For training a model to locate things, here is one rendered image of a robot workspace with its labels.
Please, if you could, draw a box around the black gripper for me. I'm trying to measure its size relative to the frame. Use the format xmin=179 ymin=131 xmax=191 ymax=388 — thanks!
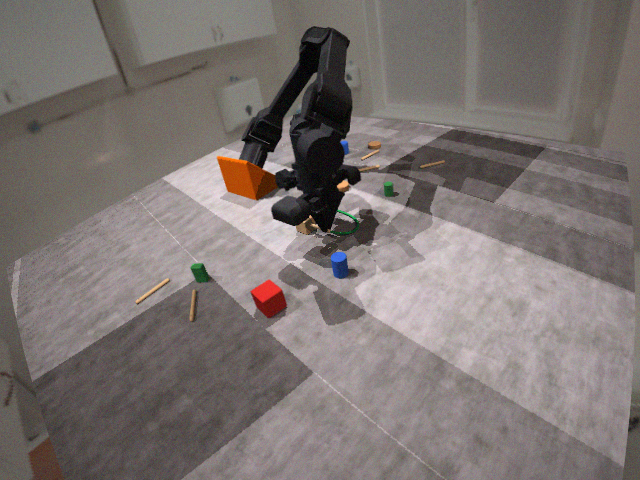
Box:
xmin=271 ymin=159 xmax=361 ymax=233

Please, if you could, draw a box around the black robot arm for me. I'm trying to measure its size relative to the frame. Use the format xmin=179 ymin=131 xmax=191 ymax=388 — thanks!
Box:
xmin=239 ymin=26 xmax=353 ymax=176

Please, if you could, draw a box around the green cylinder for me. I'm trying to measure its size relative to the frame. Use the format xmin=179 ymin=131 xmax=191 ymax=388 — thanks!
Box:
xmin=384 ymin=181 xmax=394 ymax=197

